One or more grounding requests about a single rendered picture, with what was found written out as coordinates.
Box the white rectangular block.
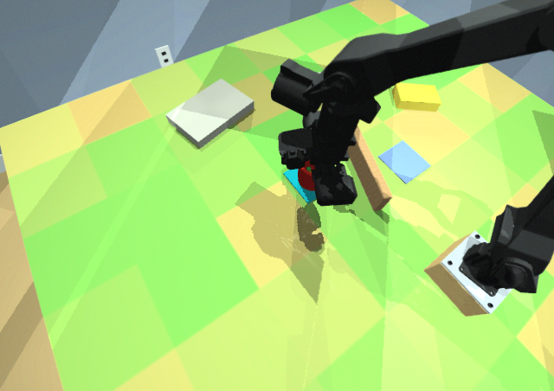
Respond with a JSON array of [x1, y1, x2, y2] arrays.
[[165, 79, 254, 149]]

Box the red cup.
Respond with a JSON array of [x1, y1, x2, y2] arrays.
[[298, 159, 315, 191]]

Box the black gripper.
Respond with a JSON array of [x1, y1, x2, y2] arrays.
[[302, 111, 358, 206]]

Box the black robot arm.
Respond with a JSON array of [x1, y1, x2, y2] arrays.
[[271, 0, 554, 297]]

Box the tan wooden bar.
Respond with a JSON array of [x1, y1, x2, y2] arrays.
[[348, 127, 393, 212]]

